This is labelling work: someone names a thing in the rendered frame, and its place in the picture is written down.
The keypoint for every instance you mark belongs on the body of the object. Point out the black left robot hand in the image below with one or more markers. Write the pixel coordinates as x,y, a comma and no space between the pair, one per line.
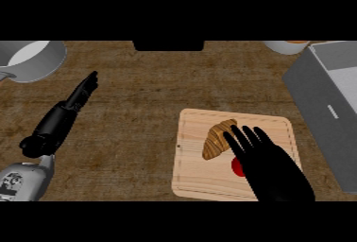
57,123

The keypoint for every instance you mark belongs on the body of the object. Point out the grey metal pot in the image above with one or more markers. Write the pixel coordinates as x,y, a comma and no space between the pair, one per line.
33,60

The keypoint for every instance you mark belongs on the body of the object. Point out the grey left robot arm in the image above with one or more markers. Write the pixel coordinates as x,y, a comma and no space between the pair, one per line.
26,182

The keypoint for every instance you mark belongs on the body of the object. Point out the white cup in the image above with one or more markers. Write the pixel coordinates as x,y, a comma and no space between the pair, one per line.
286,46

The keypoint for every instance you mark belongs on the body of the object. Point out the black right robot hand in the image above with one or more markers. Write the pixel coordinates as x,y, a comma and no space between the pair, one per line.
275,170

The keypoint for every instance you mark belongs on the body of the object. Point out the grey cardboard box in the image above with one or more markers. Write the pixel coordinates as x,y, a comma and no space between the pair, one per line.
330,107

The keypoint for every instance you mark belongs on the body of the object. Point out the red can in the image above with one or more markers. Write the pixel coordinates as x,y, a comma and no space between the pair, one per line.
238,167

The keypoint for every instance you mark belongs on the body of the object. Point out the brown croissant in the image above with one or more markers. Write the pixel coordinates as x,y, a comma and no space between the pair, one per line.
219,143

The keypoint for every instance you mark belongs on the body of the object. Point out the pale wooden cutting board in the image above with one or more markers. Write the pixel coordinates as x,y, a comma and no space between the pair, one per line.
204,167

